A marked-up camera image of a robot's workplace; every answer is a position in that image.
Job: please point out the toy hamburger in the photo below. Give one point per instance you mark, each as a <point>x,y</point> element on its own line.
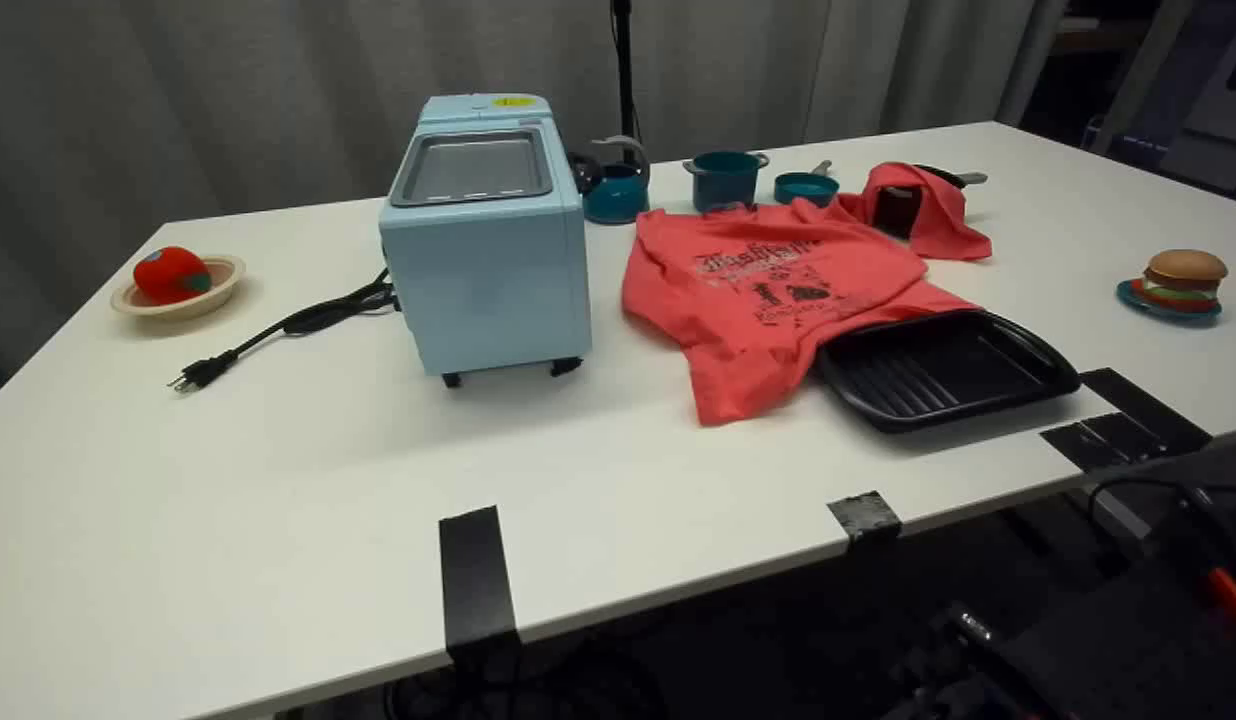
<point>1181,272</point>

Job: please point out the dark background furniture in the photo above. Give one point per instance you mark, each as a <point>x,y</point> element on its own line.
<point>1176,132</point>

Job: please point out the beige round plate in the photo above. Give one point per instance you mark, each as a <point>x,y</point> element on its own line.
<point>215,301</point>

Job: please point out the black camera stand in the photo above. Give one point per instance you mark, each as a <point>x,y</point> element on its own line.
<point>624,64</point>

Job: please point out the light blue toaster oven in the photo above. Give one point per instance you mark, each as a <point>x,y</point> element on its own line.
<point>498,281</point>

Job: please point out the orange printed shirt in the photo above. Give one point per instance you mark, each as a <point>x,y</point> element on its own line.
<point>751,345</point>

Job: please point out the red toy tomato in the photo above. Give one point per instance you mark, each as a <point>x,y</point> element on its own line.
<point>168,272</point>

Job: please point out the teal small plate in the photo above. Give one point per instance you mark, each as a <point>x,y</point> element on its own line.
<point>1134,306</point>

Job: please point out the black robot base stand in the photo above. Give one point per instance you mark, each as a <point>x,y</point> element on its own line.
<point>1110,652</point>

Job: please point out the black ridged grill tray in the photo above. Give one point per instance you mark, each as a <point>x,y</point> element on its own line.
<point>937,365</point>

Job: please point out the short black tape strip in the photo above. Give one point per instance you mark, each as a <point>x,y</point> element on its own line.
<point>861,515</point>

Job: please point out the teal shallow pan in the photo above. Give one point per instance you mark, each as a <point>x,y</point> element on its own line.
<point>803,190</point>

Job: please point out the teal toy kettle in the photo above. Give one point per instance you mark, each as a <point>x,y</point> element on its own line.
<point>618,198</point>

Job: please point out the long black tape strip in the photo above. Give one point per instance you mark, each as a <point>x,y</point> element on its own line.
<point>477,573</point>

